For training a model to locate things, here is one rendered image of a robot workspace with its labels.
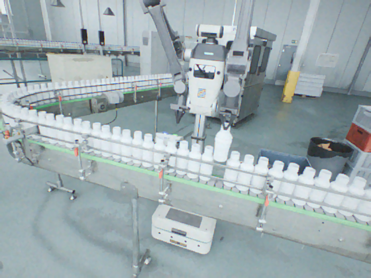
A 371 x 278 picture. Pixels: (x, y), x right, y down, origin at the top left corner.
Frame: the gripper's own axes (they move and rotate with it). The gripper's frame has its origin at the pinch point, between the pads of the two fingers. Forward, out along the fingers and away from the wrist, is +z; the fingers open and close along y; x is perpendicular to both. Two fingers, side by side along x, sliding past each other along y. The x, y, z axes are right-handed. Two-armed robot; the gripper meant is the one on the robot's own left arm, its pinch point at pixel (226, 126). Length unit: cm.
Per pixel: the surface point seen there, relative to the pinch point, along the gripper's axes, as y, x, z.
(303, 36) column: 759, -155, -96
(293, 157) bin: 60, -46, 34
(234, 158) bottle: -0.9, -6.2, 13.2
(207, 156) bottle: -1.2, 5.5, 15.0
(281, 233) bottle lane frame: -5, -33, 43
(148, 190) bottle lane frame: -5, 32, 40
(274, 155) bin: 60, -34, 36
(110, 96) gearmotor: 102, 129, 26
